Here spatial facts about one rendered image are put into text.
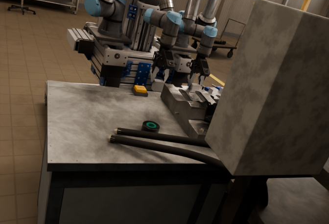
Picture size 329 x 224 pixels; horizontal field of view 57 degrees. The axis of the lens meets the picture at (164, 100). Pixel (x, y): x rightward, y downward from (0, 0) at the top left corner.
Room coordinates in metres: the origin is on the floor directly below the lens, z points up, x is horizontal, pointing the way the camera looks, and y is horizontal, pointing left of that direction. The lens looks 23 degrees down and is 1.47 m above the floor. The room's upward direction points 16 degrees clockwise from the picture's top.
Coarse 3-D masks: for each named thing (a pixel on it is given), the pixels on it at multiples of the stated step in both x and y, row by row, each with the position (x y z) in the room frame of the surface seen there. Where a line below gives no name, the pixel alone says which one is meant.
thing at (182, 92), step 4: (180, 92) 1.58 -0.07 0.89; (184, 92) 1.60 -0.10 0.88; (196, 92) 1.66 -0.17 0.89; (200, 92) 1.67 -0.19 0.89; (184, 96) 1.55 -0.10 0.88; (188, 96) 1.56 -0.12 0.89; (200, 96) 1.62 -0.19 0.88; (188, 100) 1.52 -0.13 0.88; (204, 100) 1.59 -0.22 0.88; (204, 104) 1.35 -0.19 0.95; (208, 104) 1.38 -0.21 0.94; (212, 104) 1.38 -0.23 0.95; (216, 104) 1.38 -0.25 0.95; (208, 108) 1.38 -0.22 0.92; (212, 108) 1.37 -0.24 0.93; (208, 112) 1.38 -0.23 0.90; (212, 112) 1.38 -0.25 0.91; (208, 116) 1.34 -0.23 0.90; (212, 116) 1.34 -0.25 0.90; (208, 120) 1.34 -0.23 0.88
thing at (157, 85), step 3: (156, 81) 1.45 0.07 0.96; (159, 81) 1.46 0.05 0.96; (162, 81) 1.47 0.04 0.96; (153, 84) 1.46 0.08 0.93; (156, 84) 1.45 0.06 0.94; (159, 84) 1.45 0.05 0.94; (162, 84) 1.46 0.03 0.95; (153, 87) 1.45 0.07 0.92; (156, 87) 1.45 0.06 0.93; (159, 87) 1.46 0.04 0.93; (162, 87) 1.46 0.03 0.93; (153, 90) 1.44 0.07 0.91; (156, 90) 1.45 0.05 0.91; (159, 90) 1.46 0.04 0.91
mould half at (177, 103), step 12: (168, 84) 1.65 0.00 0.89; (168, 96) 1.55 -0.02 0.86; (180, 96) 1.53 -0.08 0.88; (192, 96) 1.58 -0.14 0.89; (204, 96) 1.63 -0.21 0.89; (168, 108) 1.51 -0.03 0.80; (180, 108) 1.40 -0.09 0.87; (192, 108) 1.31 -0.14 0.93; (204, 108) 1.34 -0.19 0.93; (180, 120) 1.37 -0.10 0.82; (192, 120) 1.31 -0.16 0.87; (204, 120) 1.34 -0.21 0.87; (192, 132) 1.24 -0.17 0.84; (204, 132) 1.24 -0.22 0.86
